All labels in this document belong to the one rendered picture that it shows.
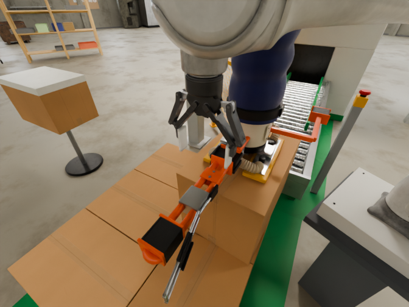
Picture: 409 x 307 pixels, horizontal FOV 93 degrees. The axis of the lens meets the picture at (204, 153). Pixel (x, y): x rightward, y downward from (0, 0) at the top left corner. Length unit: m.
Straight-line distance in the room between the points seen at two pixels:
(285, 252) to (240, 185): 1.07
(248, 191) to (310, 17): 0.64
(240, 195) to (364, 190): 0.65
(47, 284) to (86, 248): 0.19
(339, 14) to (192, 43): 0.16
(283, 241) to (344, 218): 0.89
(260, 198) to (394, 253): 0.51
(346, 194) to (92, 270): 1.22
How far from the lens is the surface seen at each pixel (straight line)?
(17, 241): 2.30
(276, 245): 1.81
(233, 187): 0.80
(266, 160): 0.91
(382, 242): 1.05
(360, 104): 1.80
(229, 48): 0.17
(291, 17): 0.23
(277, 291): 1.67
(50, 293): 1.23
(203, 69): 0.37
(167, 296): 0.46
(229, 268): 1.07
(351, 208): 1.08
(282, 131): 0.91
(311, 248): 1.90
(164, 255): 0.48
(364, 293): 1.41
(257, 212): 0.75
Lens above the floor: 1.53
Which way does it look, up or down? 38 degrees down
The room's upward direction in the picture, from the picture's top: straight up
